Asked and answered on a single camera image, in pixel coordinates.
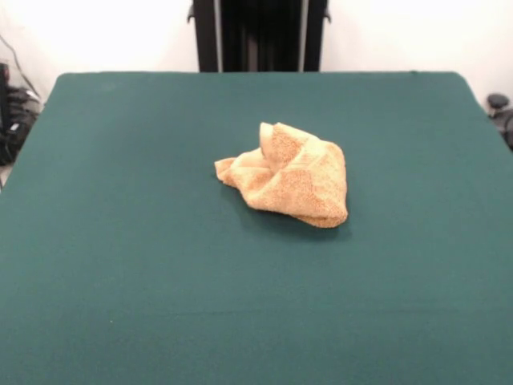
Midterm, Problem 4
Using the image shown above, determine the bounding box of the dark green table cloth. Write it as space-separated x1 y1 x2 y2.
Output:
0 71 513 385

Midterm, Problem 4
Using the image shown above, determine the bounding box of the orange terry towel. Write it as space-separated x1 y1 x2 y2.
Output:
214 121 349 229

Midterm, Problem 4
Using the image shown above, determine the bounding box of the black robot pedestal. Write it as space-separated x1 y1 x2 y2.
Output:
186 0 332 73

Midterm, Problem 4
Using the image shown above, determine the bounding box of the dark stand base with wheel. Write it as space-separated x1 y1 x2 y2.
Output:
487 93 513 152
0 62 43 168

